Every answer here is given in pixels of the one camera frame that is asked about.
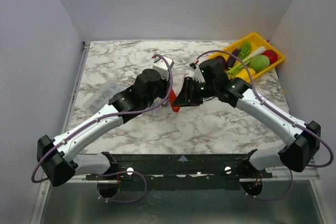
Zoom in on toy green onion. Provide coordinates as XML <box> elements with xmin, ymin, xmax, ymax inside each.
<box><xmin>227</xmin><ymin>46</ymin><xmax>266</xmax><ymax>79</ymax></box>

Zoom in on red toy chili pepper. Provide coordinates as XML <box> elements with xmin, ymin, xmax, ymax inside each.
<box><xmin>169</xmin><ymin>90</ymin><xmax>180</xmax><ymax>113</ymax></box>

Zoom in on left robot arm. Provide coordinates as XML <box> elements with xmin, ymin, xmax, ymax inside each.
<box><xmin>37</xmin><ymin>68</ymin><xmax>173</xmax><ymax>187</ymax></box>

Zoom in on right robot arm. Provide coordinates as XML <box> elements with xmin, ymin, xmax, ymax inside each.
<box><xmin>173</xmin><ymin>59</ymin><xmax>321</xmax><ymax>178</ymax></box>

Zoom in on dark red toy beet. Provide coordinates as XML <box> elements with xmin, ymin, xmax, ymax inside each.
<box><xmin>214</xmin><ymin>55</ymin><xmax>227</xmax><ymax>69</ymax></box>

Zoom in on purple toy eggplant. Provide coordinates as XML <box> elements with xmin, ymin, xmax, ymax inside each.
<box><xmin>226</xmin><ymin>47</ymin><xmax>242</xmax><ymax>68</ymax></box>

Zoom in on yellow toy mango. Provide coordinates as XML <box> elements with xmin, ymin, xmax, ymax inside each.
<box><xmin>236</xmin><ymin>68</ymin><xmax>256</xmax><ymax>82</ymax></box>

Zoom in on green toy grapes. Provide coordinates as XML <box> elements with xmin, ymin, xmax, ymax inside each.
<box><xmin>238</xmin><ymin>41</ymin><xmax>251</xmax><ymax>60</ymax></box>

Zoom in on yellow plastic tray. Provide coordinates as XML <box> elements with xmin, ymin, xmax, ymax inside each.
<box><xmin>209</xmin><ymin>33</ymin><xmax>286</xmax><ymax>82</ymax></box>

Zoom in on green toy cabbage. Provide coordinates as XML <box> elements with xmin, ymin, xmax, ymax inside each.
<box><xmin>249</xmin><ymin>55</ymin><xmax>269</xmax><ymax>72</ymax></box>

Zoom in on clear plastic box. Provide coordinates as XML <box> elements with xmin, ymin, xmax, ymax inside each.
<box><xmin>83</xmin><ymin>80</ymin><xmax>124</xmax><ymax>114</ymax></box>

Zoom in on red toy tomato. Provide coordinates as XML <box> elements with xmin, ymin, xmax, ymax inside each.
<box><xmin>263</xmin><ymin>50</ymin><xmax>278</xmax><ymax>65</ymax></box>

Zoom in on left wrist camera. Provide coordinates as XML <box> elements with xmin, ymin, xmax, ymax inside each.
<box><xmin>152</xmin><ymin>57</ymin><xmax>174</xmax><ymax>80</ymax></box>

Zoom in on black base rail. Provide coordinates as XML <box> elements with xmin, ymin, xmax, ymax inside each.
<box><xmin>86</xmin><ymin>154</ymin><xmax>272</xmax><ymax>191</ymax></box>

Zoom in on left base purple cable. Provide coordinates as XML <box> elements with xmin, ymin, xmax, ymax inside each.
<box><xmin>97</xmin><ymin>170</ymin><xmax>148</xmax><ymax>204</ymax></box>

